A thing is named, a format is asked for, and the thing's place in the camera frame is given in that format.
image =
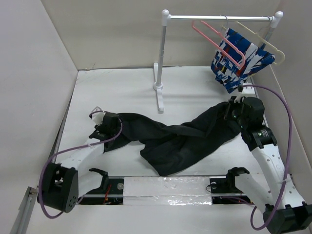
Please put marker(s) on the cream plastic hanger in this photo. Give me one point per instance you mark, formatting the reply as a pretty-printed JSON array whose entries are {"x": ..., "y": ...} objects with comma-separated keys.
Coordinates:
[{"x": 280, "y": 55}]

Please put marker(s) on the black trousers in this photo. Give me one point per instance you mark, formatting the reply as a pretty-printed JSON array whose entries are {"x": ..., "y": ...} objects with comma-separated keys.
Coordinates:
[{"x": 172, "y": 149}]

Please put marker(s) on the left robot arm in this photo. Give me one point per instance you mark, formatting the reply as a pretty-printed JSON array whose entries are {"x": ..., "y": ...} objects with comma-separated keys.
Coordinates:
[{"x": 67, "y": 176}]

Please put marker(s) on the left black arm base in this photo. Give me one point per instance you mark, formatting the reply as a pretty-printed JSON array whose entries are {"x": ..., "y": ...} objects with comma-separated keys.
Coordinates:
[{"x": 112, "y": 195}]

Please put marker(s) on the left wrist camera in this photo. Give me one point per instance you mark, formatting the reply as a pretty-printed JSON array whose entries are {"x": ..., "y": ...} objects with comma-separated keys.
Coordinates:
[{"x": 97, "y": 115}]

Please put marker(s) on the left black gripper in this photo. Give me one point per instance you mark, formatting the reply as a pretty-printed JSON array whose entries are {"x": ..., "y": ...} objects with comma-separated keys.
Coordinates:
[{"x": 117, "y": 129}]

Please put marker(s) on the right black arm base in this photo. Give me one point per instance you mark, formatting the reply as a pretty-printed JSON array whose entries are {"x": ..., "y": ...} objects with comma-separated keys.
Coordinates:
[{"x": 221, "y": 193}]

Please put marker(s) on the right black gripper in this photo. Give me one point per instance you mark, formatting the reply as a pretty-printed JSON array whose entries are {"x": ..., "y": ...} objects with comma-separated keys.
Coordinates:
[{"x": 229, "y": 105}]

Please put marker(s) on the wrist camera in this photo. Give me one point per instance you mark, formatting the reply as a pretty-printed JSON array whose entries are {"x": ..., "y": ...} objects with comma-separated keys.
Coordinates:
[
  {"x": 245, "y": 91},
  {"x": 97, "y": 115}
]

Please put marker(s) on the grey aluminium rail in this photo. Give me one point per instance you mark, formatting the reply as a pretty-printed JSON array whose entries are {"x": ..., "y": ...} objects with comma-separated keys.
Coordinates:
[{"x": 25, "y": 211}]

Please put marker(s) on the pink plastic hanger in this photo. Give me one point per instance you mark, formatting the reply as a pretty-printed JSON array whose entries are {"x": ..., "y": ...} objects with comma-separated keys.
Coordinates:
[{"x": 243, "y": 59}]

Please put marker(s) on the blue patterned shorts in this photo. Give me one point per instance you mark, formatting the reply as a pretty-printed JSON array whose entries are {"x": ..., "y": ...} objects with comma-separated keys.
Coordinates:
[{"x": 230, "y": 76}]

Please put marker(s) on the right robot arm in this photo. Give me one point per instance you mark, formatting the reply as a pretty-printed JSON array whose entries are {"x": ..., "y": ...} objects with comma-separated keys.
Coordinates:
[{"x": 284, "y": 210}]

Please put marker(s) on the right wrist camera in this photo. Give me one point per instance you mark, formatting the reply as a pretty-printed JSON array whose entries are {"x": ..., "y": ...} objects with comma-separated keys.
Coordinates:
[{"x": 245, "y": 91}]

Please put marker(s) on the white clothes rack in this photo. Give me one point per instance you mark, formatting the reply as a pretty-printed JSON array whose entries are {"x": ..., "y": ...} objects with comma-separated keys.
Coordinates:
[{"x": 166, "y": 17}]

